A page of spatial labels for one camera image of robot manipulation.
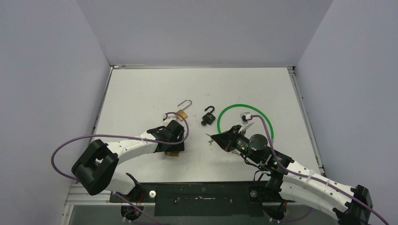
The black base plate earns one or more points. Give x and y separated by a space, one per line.
206 199

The black combination padlock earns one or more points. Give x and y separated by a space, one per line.
208 118

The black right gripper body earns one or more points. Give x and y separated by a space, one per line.
230 139

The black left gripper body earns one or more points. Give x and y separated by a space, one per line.
177 147

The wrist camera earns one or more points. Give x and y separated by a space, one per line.
246 119
168 117

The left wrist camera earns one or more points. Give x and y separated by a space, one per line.
168 117

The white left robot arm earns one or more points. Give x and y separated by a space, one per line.
96 168

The long shackle brass padlock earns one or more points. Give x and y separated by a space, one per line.
183 106

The small silver key bunch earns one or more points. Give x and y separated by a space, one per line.
210 138

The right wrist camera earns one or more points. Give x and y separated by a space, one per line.
246 119

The short brass padlock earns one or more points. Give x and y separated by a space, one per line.
172 154

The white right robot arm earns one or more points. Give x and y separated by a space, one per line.
291 181

